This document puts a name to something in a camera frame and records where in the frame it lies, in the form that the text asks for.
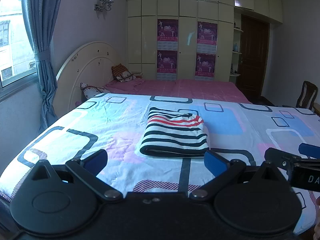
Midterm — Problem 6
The white red black striped sweater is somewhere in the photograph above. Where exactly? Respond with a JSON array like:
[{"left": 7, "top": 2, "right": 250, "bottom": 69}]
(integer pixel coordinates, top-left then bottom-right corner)
[{"left": 139, "top": 107, "right": 209, "bottom": 158}]

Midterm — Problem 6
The person's right hand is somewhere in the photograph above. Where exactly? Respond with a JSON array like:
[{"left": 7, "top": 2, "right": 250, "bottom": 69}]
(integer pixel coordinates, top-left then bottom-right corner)
[{"left": 313, "top": 197, "right": 320, "bottom": 240}]

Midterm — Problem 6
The dark wooden chair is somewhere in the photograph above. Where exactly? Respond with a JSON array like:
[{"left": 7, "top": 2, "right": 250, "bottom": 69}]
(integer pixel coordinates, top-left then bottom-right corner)
[{"left": 295, "top": 81, "right": 318, "bottom": 110}]

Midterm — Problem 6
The white dotted pillow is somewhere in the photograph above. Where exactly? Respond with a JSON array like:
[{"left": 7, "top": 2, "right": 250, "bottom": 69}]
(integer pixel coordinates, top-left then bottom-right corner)
[{"left": 80, "top": 82, "right": 110, "bottom": 99}]

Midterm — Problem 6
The pink bed sheet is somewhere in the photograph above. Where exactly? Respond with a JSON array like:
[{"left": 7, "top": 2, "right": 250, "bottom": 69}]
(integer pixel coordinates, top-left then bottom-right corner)
[{"left": 105, "top": 79, "right": 249, "bottom": 103}]

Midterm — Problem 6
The cream corner shelf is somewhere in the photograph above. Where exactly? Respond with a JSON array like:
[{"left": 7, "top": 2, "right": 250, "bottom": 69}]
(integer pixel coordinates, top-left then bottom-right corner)
[{"left": 229, "top": 12, "right": 244, "bottom": 84}]

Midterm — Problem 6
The orange striped cartoon pillow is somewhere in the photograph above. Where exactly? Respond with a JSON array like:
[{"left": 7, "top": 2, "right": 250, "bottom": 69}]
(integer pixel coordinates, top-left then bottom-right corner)
[{"left": 111, "top": 64, "right": 136, "bottom": 82}]

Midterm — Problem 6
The lower right purple poster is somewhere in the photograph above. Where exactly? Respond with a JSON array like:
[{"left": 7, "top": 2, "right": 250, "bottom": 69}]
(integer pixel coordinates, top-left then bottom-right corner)
[{"left": 195, "top": 53, "right": 216, "bottom": 81}]

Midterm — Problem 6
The purple poster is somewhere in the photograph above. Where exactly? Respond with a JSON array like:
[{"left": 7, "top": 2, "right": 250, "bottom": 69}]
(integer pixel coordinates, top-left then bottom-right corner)
[
  {"left": 157, "top": 19, "right": 178, "bottom": 51},
  {"left": 195, "top": 53, "right": 216, "bottom": 81},
  {"left": 197, "top": 21, "right": 218, "bottom": 54},
  {"left": 157, "top": 50, "right": 177, "bottom": 81}
]

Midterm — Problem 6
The cream rounded headboard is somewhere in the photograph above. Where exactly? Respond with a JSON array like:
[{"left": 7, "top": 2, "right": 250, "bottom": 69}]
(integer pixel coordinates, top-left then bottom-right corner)
[{"left": 53, "top": 41, "right": 121, "bottom": 118}]

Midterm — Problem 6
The window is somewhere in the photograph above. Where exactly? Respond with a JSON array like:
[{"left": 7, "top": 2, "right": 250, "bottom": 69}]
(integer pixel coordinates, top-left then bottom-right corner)
[{"left": 1, "top": 0, "right": 36, "bottom": 96}]

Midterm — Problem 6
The dark wooden door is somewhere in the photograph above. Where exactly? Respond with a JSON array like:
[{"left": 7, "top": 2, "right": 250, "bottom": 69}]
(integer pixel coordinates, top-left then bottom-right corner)
[{"left": 236, "top": 15, "right": 270, "bottom": 103}]

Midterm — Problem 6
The lower left purple poster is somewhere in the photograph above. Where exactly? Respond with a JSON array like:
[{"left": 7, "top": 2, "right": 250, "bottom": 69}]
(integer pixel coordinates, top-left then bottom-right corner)
[{"left": 157, "top": 50, "right": 177, "bottom": 81}]

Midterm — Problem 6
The upper right purple poster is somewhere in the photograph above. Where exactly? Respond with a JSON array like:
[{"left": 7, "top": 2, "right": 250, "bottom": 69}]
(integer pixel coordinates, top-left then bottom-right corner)
[{"left": 197, "top": 21, "right": 218, "bottom": 54}]

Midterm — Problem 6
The cream wardrobe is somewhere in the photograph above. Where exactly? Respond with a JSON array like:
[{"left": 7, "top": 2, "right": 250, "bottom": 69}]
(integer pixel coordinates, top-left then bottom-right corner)
[{"left": 127, "top": 0, "right": 283, "bottom": 82}]

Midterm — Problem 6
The upper left purple poster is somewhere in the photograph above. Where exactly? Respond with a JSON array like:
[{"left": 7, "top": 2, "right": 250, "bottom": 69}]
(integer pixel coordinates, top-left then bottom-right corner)
[{"left": 157, "top": 19, "right": 178, "bottom": 51}]

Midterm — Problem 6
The blue curtain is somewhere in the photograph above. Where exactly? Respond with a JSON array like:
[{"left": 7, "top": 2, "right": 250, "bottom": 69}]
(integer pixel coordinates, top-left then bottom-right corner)
[{"left": 21, "top": 0, "right": 61, "bottom": 133}]

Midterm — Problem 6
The wall lamp sconce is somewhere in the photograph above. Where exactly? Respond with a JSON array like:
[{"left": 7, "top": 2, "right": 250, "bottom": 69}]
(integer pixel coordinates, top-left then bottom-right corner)
[{"left": 94, "top": 0, "right": 114, "bottom": 12}]

